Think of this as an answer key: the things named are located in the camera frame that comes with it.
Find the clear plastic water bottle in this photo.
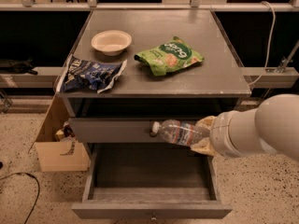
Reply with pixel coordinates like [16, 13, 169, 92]
[151, 119, 210, 147]

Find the cardboard box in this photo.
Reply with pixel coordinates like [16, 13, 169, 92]
[35, 96, 90, 172]

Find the blue chip bag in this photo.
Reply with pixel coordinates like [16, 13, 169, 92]
[56, 54, 127, 93]

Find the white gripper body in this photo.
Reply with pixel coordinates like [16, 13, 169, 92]
[208, 109, 250, 159]

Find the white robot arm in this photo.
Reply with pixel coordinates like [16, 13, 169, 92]
[191, 94, 299, 161]

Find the green snack bag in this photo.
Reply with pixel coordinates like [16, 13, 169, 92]
[134, 36, 204, 77]

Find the open bottom grey drawer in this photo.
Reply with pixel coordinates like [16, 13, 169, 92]
[72, 143, 232, 219]

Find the metal railing frame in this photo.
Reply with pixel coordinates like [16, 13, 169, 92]
[0, 0, 266, 11]

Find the grey wooden drawer cabinet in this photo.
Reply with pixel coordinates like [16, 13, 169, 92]
[55, 8, 252, 161]

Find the black floor cable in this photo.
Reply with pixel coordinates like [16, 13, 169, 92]
[0, 171, 41, 224]

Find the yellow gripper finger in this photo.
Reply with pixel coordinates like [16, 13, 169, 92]
[191, 137, 217, 156]
[195, 116, 216, 130]

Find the white paper bowl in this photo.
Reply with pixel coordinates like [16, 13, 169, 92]
[91, 30, 132, 56]

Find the closed upper grey drawer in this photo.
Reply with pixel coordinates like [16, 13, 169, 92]
[68, 117, 236, 144]

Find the white hanging cable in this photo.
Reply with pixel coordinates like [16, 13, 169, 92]
[248, 0, 278, 87]

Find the black object on ledge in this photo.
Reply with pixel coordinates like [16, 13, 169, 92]
[0, 59, 37, 76]

